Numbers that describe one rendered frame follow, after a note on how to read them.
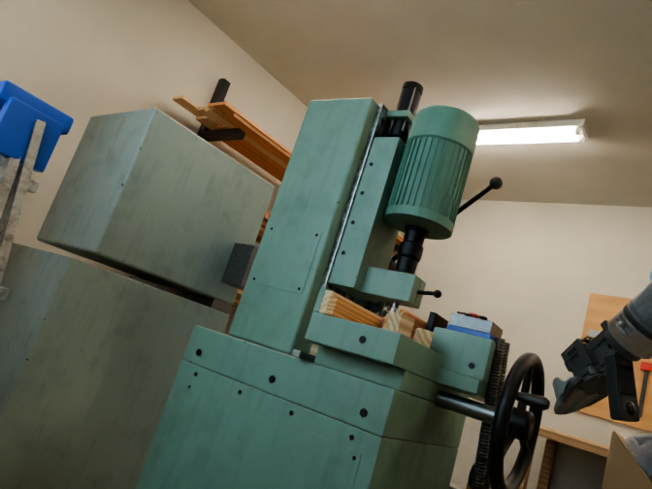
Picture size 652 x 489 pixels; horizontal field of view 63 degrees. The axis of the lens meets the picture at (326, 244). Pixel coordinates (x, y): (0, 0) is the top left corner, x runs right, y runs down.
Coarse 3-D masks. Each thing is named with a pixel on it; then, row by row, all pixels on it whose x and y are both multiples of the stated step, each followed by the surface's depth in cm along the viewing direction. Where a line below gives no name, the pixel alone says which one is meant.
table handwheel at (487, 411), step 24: (528, 360) 103; (504, 384) 99; (528, 384) 107; (456, 408) 113; (480, 408) 110; (504, 408) 96; (504, 432) 95; (528, 432) 104; (504, 456) 96; (528, 456) 113; (504, 480) 98
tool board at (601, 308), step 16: (592, 304) 407; (608, 304) 401; (624, 304) 394; (592, 320) 403; (608, 320) 397; (592, 336) 397; (640, 368) 371; (640, 384) 370; (640, 400) 365; (608, 416) 374; (640, 416) 362
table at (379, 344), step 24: (312, 312) 111; (312, 336) 109; (336, 336) 106; (360, 336) 103; (384, 336) 100; (384, 360) 98; (408, 360) 103; (432, 360) 112; (456, 384) 111; (480, 384) 110
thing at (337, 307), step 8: (328, 304) 109; (336, 304) 108; (344, 304) 110; (328, 312) 108; (336, 312) 108; (344, 312) 111; (352, 312) 113; (360, 312) 116; (352, 320) 114; (360, 320) 116; (368, 320) 119; (376, 320) 122
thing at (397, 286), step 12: (372, 276) 133; (384, 276) 131; (396, 276) 129; (408, 276) 127; (372, 288) 131; (384, 288) 130; (396, 288) 128; (408, 288) 126; (420, 288) 129; (384, 300) 133; (396, 300) 128; (408, 300) 125; (420, 300) 130
